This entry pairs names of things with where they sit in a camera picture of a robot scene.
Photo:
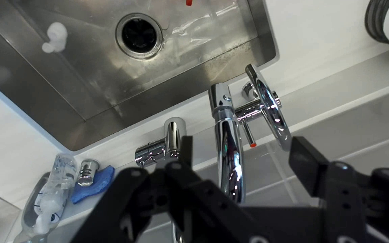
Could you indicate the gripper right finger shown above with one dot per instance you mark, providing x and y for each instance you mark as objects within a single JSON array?
[{"x": 346, "y": 189}]

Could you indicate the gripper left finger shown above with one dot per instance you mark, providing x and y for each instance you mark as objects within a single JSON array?
[{"x": 184, "y": 189}]

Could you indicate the chrome gooseneck faucet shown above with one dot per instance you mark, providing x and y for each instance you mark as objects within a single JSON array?
[{"x": 227, "y": 145}]

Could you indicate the tap lever with orange tip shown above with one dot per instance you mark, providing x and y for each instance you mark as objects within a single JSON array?
[{"x": 248, "y": 135}]

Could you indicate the blue sponge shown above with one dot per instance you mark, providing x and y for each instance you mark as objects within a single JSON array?
[{"x": 95, "y": 187}]

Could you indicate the chrome cylinder cap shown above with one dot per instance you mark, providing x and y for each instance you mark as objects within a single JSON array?
[{"x": 88, "y": 172}]

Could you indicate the chrome flat spout tap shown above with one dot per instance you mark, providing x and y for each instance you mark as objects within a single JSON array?
[{"x": 270, "y": 108}]

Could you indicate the clear soap pump bottle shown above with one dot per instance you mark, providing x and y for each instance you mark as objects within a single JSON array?
[{"x": 57, "y": 182}]

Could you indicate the grey oval tray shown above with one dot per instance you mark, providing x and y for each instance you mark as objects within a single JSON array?
[{"x": 29, "y": 209}]

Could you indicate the sink drain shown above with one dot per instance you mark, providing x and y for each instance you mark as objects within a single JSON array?
[{"x": 139, "y": 35}]

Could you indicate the stainless steel sink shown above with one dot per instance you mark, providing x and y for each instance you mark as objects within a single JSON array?
[{"x": 62, "y": 81}]

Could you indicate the small red object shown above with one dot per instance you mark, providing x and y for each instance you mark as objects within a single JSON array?
[{"x": 189, "y": 2}]

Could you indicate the white plastic object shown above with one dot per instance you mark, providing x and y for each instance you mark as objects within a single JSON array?
[{"x": 56, "y": 35}]

